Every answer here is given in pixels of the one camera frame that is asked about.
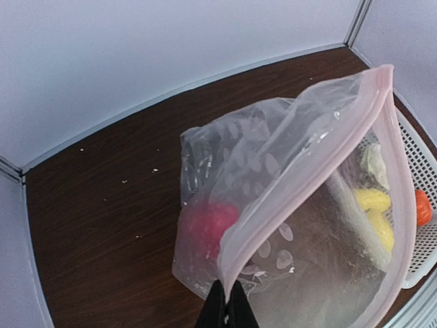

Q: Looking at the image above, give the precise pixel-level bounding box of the white toy cauliflower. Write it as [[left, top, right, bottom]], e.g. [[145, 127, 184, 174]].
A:
[[361, 143, 390, 191]]

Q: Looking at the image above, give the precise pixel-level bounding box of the front aluminium rail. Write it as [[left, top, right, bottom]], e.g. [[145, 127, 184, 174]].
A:
[[384, 275, 436, 328]]

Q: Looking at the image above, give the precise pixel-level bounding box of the right aluminium frame post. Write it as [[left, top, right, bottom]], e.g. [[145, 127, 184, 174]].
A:
[[343, 0, 373, 49]]

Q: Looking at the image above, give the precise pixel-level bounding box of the yellow toy fruit front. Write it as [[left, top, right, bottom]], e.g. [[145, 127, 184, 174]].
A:
[[367, 209, 395, 254]]

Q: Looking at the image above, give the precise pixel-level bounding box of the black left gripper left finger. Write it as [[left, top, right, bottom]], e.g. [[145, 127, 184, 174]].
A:
[[195, 280, 227, 328]]

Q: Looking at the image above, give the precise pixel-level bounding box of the orange toy pumpkin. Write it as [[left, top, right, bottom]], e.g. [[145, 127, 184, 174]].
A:
[[415, 190, 432, 226]]

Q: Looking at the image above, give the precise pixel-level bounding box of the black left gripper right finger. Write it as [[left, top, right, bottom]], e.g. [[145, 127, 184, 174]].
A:
[[225, 281, 259, 328]]

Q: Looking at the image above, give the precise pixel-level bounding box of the red toy bell pepper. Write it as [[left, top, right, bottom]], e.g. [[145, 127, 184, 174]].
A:
[[182, 201, 240, 260]]

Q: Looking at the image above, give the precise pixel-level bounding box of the clear zip top bag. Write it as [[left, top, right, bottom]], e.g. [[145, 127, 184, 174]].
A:
[[172, 64, 416, 327]]

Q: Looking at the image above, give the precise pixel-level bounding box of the white perforated plastic basket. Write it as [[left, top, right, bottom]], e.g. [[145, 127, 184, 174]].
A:
[[395, 97, 436, 289]]

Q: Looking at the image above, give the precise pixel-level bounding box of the yellow toy fruit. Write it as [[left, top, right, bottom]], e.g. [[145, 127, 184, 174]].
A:
[[367, 209, 395, 254], [354, 189, 391, 212]]

